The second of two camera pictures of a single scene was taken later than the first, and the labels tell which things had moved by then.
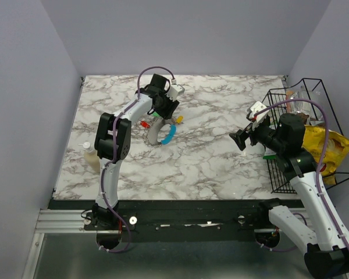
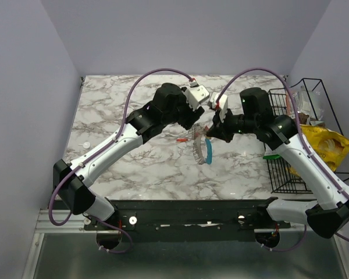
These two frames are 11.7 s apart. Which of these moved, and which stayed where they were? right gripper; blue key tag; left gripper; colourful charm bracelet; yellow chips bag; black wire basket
Moved: right gripper; colourful charm bracelet; left gripper; blue key tag
Stayed: black wire basket; yellow chips bag
